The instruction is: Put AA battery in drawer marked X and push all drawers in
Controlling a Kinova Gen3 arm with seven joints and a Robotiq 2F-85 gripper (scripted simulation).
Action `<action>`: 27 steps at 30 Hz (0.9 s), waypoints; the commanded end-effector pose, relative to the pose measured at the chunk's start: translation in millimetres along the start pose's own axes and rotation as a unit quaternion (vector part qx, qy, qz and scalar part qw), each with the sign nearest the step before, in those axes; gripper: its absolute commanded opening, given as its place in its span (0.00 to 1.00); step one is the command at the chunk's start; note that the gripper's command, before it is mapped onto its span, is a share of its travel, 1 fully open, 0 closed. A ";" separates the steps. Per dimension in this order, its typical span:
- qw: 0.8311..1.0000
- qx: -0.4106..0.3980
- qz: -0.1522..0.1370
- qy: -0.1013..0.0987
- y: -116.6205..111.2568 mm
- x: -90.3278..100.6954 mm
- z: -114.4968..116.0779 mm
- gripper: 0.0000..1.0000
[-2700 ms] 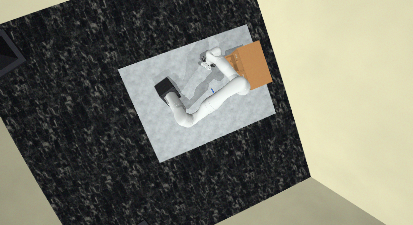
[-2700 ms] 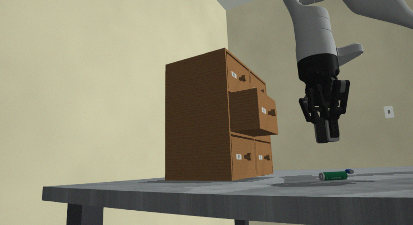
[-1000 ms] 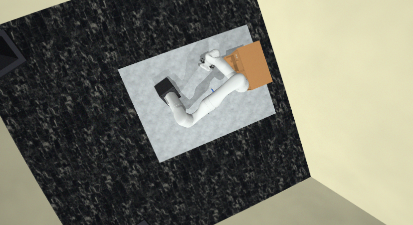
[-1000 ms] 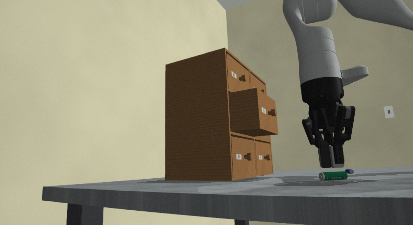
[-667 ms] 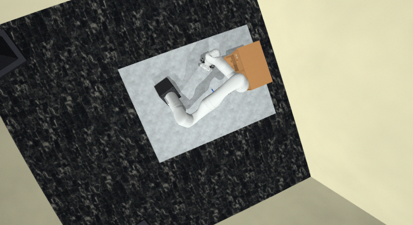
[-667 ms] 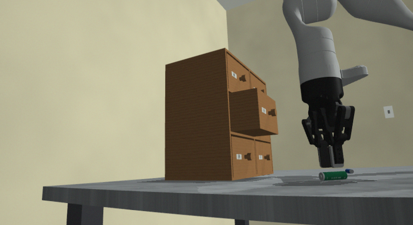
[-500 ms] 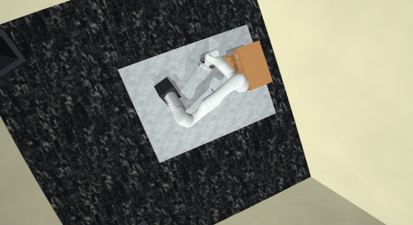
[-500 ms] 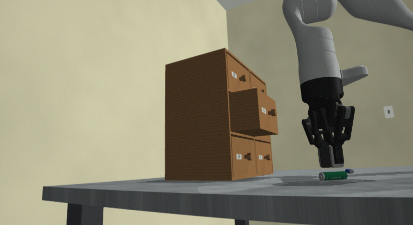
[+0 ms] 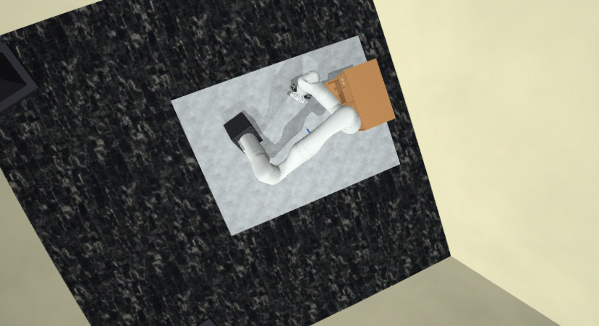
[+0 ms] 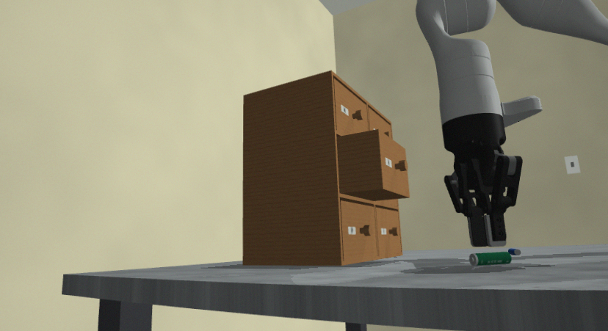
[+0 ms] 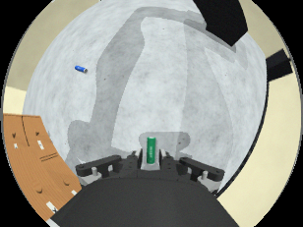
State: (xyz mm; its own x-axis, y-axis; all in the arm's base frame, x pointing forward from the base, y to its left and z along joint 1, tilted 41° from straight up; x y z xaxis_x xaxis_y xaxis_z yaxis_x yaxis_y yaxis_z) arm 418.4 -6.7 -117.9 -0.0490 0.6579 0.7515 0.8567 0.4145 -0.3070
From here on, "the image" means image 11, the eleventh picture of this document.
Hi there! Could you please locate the brown wooden drawer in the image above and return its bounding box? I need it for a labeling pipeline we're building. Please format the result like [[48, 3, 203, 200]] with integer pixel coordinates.
[[7, 145, 70, 222], [22, 117, 57, 158], [42, 155, 82, 199], [3, 115, 27, 149]]

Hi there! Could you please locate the green aa battery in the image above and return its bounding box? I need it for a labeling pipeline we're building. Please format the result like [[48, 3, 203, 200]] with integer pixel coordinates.
[[147, 137, 155, 165]]

